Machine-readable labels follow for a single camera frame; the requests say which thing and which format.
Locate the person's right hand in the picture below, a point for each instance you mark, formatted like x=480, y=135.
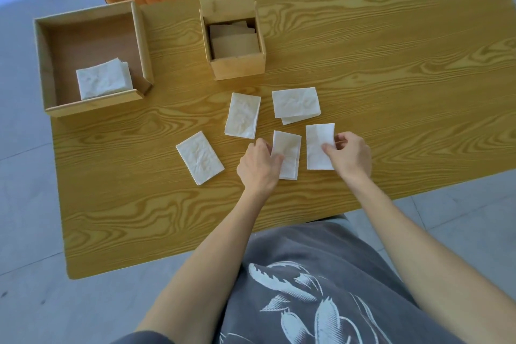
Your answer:
x=354, y=158

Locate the person's left hand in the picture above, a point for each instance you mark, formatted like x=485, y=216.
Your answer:
x=258, y=170

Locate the person's left thumb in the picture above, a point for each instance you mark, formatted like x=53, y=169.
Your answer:
x=277, y=160

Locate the person's right thumb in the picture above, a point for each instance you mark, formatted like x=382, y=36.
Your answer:
x=329, y=149

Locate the white napkin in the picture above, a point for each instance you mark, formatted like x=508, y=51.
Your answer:
x=243, y=115
x=103, y=79
x=200, y=158
x=290, y=156
x=317, y=142
x=295, y=103

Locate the person's right forearm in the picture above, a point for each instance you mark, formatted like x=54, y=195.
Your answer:
x=423, y=263

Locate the person's left forearm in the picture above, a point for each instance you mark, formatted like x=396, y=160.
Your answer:
x=209, y=263

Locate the wooden tissue box with lid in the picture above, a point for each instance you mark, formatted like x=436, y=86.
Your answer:
x=238, y=67

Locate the grey printed t-shirt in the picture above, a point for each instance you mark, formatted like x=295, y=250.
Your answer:
x=322, y=275

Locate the stack of napkins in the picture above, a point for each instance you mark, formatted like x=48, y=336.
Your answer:
x=235, y=43

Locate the open wooden tray box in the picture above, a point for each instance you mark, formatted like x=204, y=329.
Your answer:
x=90, y=41

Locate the dark shorts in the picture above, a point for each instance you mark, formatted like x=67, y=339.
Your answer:
x=143, y=338

